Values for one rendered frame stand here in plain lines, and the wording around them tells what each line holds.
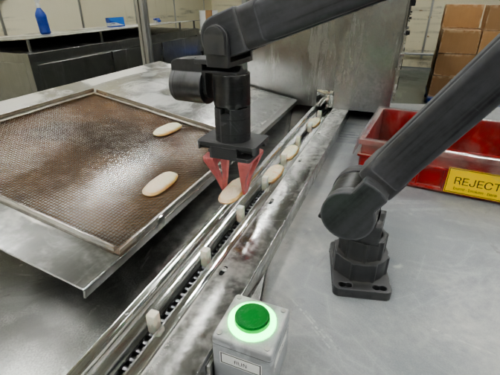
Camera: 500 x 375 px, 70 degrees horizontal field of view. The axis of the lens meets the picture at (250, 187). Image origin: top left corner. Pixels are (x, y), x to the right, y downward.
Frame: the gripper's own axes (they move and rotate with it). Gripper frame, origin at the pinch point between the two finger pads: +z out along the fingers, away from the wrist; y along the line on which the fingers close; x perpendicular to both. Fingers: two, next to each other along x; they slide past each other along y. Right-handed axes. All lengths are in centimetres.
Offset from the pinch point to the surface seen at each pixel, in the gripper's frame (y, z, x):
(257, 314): -13.2, 2.2, 23.5
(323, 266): -17.0, 10.8, 2.3
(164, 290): 2.5, 7.7, 19.5
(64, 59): 166, 3, -120
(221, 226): 2.1, 7.6, 1.8
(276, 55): 19, -11, -80
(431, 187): -34.9, 9.7, -33.2
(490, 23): -106, -3, -441
